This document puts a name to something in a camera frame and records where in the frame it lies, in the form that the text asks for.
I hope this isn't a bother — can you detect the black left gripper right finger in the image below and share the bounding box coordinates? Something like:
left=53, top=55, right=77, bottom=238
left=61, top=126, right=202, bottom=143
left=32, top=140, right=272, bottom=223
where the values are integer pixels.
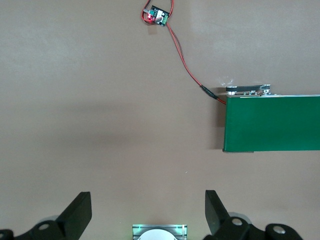
left=203, top=189, right=305, bottom=240

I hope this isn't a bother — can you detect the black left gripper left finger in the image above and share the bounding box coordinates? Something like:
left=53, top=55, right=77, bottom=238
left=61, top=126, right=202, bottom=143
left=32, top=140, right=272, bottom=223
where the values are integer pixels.
left=0, top=191, right=93, bottom=240

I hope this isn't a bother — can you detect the green conveyor belt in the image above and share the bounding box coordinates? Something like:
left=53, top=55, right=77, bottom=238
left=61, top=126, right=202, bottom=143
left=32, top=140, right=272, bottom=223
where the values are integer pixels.
left=221, top=84, right=320, bottom=154

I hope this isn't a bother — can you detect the small controller circuit board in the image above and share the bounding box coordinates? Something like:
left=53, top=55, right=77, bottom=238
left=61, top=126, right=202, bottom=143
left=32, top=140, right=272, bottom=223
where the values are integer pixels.
left=143, top=5, right=170, bottom=27

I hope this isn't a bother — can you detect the aluminium left arm base plate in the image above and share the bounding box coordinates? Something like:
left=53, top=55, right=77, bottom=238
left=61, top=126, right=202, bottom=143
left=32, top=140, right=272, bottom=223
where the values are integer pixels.
left=131, top=223, right=189, bottom=240

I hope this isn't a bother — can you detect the red black motor cable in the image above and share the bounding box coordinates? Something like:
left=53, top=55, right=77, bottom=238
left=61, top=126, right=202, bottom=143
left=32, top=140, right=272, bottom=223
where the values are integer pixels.
left=166, top=23, right=228, bottom=105

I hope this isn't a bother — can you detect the red black power cable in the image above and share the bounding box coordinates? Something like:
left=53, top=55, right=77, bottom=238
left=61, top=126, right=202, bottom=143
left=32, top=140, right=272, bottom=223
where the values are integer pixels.
left=167, top=0, right=176, bottom=20

